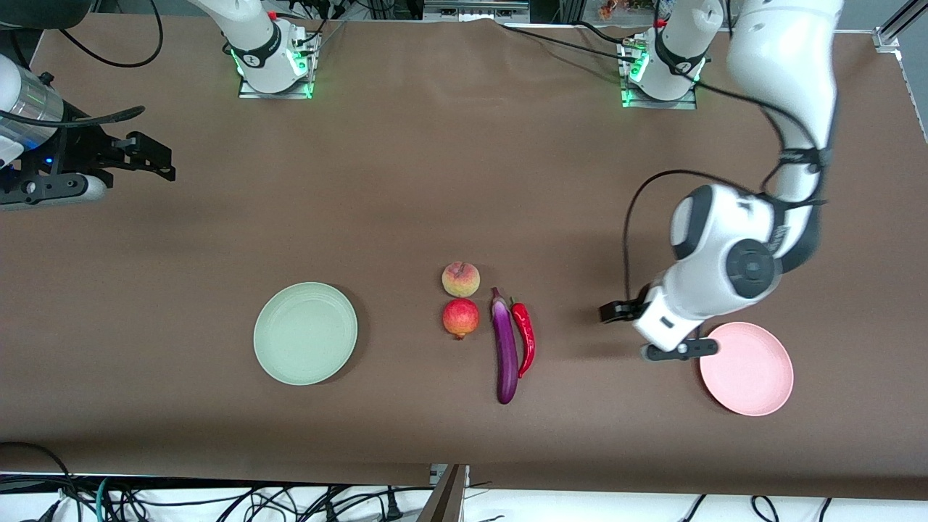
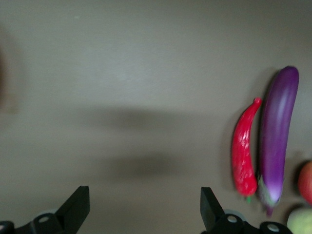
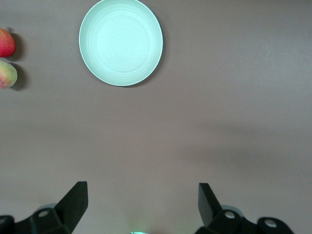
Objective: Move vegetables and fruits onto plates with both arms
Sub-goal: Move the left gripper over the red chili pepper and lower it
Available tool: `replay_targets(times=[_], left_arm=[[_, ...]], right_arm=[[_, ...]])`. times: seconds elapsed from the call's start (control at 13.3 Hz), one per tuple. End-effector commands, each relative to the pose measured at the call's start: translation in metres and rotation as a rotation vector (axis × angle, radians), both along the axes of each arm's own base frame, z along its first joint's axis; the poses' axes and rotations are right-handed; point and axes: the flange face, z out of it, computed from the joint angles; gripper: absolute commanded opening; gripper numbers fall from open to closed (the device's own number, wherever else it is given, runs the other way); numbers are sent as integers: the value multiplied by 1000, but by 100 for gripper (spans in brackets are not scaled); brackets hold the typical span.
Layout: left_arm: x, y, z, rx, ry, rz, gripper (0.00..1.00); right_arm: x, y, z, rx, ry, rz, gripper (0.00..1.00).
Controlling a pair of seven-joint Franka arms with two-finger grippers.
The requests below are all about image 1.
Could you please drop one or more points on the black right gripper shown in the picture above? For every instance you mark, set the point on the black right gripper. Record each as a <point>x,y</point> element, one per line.
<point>85,151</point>

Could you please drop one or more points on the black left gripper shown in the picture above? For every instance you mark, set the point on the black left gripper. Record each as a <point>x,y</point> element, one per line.
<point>618,312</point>

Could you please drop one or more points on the red chili pepper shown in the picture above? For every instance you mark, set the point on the red chili pepper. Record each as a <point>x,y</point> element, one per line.
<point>525,333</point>

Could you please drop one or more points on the purple eggplant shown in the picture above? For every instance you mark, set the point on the purple eggplant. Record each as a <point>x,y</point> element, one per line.
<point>505,355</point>

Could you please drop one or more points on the red pomegranate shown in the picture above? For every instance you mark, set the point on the red pomegranate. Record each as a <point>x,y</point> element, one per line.
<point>461,317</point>

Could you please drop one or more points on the yellow pink peach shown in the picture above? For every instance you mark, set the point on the yellow pink peach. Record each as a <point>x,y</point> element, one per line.
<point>461,280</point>

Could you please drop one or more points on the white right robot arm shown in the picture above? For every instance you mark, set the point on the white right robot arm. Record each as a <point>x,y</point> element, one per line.
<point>254,29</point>

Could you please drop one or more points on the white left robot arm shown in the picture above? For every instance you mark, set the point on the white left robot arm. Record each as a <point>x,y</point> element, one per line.
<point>783,58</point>

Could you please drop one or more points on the brown table cover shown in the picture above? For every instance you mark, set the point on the brown table cover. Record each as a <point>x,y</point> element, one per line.
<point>580,181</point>

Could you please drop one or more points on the pink round plate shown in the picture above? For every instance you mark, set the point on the pink round plate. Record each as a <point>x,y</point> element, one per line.
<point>750,373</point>

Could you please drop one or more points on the light green round plate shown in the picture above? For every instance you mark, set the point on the light green round plate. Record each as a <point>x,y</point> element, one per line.
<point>304,333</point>

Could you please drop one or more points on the orange background toy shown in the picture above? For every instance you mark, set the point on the orange background toy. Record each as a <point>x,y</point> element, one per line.
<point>612,9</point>

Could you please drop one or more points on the aluminium corner profile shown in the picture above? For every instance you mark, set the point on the aluminium corner profile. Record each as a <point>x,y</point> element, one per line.
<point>899,25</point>

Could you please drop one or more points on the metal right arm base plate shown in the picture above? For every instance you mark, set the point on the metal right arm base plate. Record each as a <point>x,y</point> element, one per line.
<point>275,94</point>

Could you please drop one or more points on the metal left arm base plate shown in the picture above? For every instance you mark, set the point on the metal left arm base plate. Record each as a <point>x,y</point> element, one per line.
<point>660,105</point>

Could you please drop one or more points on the aluminium frame rail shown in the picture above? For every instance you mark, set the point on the aluminium frame rail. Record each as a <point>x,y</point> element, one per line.
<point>475,9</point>

